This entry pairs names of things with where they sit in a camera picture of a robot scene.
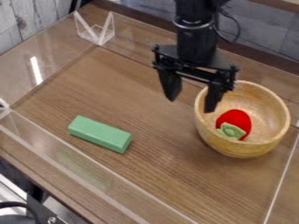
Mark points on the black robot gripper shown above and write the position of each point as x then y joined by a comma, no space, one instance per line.
217,71

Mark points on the red plush strawberry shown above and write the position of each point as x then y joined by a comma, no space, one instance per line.
234,124

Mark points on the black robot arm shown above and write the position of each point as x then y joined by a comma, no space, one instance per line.
194,58

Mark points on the green rectangular block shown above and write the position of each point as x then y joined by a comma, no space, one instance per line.
101,134

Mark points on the black table clamp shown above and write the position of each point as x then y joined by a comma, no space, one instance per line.
46,216

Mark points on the clear acrylic corner bracket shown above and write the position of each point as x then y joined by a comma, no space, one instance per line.
97,34

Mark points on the clear acrylic tray wall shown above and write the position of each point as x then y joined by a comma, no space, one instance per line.
170,179

